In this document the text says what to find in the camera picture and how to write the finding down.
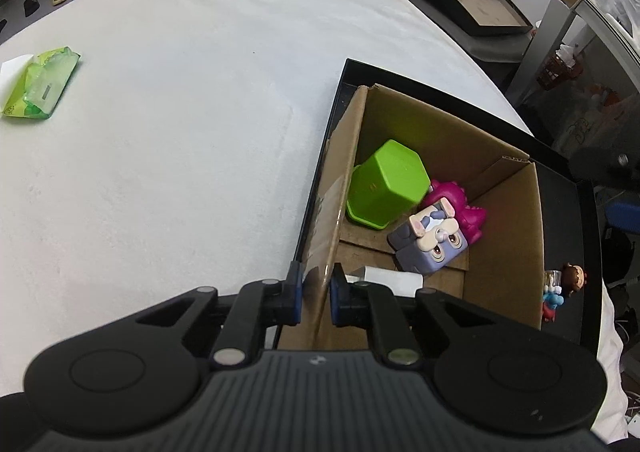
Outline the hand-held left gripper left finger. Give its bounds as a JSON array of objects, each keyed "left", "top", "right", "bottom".
[{"left": 135, "top": 262, "right": 305, "bottom": 369}]

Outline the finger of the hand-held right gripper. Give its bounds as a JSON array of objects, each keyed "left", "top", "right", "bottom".
[
  {"left": 605, "top": 201, "right": 640, "bottom": 233},
  {"left": 570, "top": 146, "right": 640, "bottom": 187}
]

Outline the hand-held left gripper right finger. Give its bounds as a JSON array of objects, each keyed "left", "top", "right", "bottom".
[{"left": 330, "top": 264, "right": 506, "bottom": 367}]

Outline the black shallow tray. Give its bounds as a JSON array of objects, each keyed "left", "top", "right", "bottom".
[{"left": 272, "top": 58, "right": 604, "bottom": 359}]

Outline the purple cube bunny toy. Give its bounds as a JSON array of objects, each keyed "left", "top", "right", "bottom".
[{"left": 387, "top": 199, "right": 470, "bottom": 275}]

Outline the brown cardboard box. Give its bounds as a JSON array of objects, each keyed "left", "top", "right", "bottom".
[{"left": 277, "top": 84, "right": 547, "bottom": 354}]

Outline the green hexagonal cup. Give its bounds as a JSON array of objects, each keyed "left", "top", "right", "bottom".
[{"left": 346, "top": 139, "right": 432, "bottom": 231}]

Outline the pink dinosaur toy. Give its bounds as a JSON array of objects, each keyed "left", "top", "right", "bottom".
[{"left": 427, "top": 179, "right": 488, "bottom": 245}]

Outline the brown-haired doll head toy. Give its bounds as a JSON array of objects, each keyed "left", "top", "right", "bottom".
[{"left": 560, "top": 263, "right": 588, "bottom": 295}]

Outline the red basket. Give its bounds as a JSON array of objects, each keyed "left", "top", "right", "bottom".
[{"left": 537, "top": 52, "right": 584, "bottom": 90}]

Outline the blue and red figure toy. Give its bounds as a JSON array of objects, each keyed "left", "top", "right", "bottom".
[{"left": 541, "top": 271, "right": 567, "bottom": 323}]

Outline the black desk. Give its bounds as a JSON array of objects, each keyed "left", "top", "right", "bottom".
[{"left": 520, "top": 0, "right": 640, "bottom": 100}]

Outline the green wet wipes packet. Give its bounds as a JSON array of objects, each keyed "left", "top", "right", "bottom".
[{"left": 1, "top": 46, "right": 82, "bottom": 121}]

